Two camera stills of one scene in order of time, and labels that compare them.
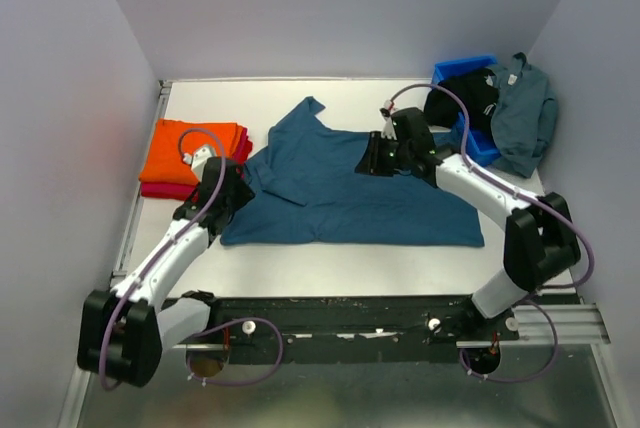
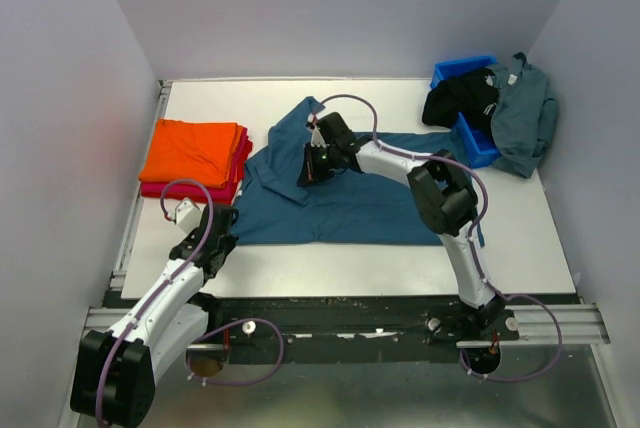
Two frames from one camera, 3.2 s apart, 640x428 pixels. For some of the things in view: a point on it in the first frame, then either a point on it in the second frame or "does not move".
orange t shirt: (173, 139) does not move
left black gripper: (244, 192) → (230, 243)
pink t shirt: (187, 191) does not move
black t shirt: (480, 93) does not move
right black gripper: (371, 164) → (310, 173)
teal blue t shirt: (304, 188) does not move
